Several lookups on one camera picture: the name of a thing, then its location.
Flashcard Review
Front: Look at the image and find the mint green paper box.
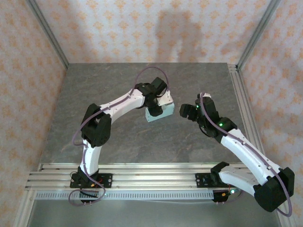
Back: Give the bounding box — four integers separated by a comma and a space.
144, 101, 175, 123

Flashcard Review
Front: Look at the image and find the grey metal lower panel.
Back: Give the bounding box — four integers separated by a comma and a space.
28, 200, 282, 227

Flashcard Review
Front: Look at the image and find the aluminium side rail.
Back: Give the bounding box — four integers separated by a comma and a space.
227, 64, 270, 170

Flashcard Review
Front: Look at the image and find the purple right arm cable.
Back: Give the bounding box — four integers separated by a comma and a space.
199, 93, 293, 218

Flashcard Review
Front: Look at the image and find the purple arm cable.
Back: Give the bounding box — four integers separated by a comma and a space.
68, 66, 170, 207
199, 93, 293, 218

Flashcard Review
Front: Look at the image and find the narrow aluminium base rail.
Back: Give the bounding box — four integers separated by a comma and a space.
37, 162, 270, 171

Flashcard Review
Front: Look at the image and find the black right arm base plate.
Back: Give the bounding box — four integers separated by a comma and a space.
195, 172, 223, 189

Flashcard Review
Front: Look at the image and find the wide aluminium base rail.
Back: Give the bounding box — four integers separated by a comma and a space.
25, 171, 285, 190

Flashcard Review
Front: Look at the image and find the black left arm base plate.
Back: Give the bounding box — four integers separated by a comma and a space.
70, 173, 113, 189

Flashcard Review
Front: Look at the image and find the grey slotted cable duct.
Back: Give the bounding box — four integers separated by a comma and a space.
35, 191, 215, 201

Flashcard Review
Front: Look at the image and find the aluminium corner post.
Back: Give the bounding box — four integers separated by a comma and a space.
236, 0, 282, 70
25, 0, 70, 70

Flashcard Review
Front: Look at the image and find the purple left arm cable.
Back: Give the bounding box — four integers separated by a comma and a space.
68, 66, 170, 207

